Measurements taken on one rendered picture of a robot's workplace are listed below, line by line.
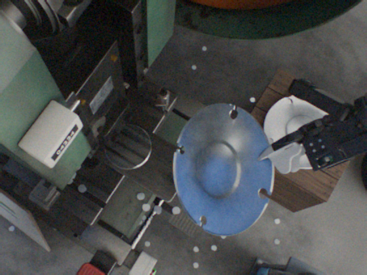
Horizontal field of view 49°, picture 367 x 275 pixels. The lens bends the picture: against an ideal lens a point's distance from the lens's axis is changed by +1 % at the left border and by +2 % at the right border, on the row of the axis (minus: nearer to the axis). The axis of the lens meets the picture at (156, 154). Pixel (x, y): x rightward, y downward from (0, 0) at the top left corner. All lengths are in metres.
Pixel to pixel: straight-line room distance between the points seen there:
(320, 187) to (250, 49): 0.85
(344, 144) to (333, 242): 1.25
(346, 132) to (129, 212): 0.65
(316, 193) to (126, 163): 0.80
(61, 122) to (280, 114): 1.21
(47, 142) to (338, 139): 0.48
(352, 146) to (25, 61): 0.53
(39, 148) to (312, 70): 1.80
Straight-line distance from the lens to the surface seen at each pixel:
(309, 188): 1.57
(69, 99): 0.58
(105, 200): 1.11
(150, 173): 1.03
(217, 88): 1.99
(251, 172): 0.83
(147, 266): 1.16
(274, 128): 1.58
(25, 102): 0.47
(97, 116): 0.83
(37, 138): 0.50
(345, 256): 1.98
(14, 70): 0.42
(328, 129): 0.73
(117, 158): 1.04
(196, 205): 0.94
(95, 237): 1.16
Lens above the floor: 1.79
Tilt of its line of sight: 75 degrees down
